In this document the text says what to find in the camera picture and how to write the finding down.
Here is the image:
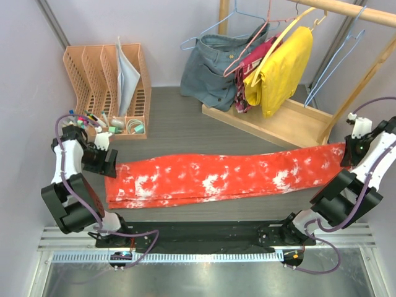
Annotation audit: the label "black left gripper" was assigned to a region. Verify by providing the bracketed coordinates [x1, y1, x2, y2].
[81, 144, 117, 178]

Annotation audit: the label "orange tie-dye trousers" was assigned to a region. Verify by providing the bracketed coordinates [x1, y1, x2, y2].
[105, 143, 345, 209]

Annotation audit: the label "blue wire hanger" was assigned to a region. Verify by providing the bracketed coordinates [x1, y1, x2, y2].
[304, 6, 367, 108]
[179, 0, 266, 51]

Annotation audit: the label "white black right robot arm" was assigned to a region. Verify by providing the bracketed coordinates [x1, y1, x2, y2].
[278, 118, 395, 245]

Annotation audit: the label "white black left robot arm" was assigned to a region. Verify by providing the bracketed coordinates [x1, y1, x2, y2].
[41, 125, 131, 248]

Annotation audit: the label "yellow wooden hanger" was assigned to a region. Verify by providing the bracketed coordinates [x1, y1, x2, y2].
[251, 7, 317, 87]

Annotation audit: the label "bunch of coloured pens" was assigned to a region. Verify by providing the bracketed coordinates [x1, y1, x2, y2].
[66, 110, 108, 129]

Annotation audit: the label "wooden clothes rack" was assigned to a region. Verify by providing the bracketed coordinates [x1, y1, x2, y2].
[202, 1, 395, 149]

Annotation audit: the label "white papers in organizer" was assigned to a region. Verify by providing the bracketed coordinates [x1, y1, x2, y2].
[116, 37, 140, 117]

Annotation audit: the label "orange plastic file organizer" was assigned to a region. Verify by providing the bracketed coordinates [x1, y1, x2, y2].
[63, 43, 152, 140]

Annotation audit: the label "yellow garment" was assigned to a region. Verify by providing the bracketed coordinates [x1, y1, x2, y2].
[243, 27, 313, 118]

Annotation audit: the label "blue denim shorts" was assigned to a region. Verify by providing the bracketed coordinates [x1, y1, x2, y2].
[180, 24, 270, 111]

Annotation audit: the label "magenta patterned garment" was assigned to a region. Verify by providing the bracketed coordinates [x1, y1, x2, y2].
[233, 33, 283, 114]

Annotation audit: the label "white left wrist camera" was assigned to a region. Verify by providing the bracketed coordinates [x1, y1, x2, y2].
[94, 132, 114, 151]

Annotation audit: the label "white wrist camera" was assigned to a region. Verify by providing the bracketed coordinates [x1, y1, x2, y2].
[94, 132, 114, 151]
[347, 113, 372, 139]

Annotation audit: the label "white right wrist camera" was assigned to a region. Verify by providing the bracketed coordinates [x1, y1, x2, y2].
[347, 113, 372, 139]

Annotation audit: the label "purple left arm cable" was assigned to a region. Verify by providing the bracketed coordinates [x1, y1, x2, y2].
[54, 113, 160, 270]

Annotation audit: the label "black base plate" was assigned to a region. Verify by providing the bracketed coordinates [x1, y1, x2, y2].
[89, 220, 316, 254]

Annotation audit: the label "pink wire hanger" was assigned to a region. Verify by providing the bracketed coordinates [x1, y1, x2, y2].
[223, 0, 298, 78]

